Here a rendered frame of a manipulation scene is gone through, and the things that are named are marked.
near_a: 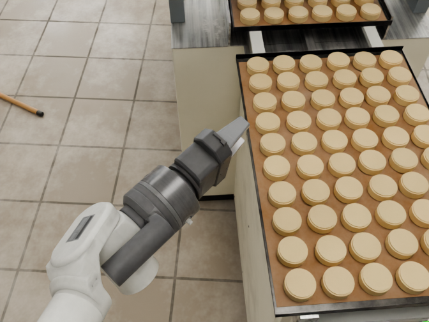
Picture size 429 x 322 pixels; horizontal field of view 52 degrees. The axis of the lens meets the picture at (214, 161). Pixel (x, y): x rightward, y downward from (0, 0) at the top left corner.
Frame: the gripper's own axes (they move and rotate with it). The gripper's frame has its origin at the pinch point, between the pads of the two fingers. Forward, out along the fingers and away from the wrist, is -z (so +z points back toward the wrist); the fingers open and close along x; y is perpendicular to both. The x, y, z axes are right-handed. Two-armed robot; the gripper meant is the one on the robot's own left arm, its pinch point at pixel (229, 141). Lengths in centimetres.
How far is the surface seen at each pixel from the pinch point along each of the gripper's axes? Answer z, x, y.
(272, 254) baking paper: 4.2, -13.7, -16.1
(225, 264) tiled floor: -11, -109, -6
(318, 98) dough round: -29.3, -17.1, -1.6
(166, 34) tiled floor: -89, -138, 108
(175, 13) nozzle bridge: -33, -32, 45
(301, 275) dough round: 4.4, -10.5, -21.6
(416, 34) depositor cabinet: -74, -28, -6
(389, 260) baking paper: -8.5, -11.6, -31.1
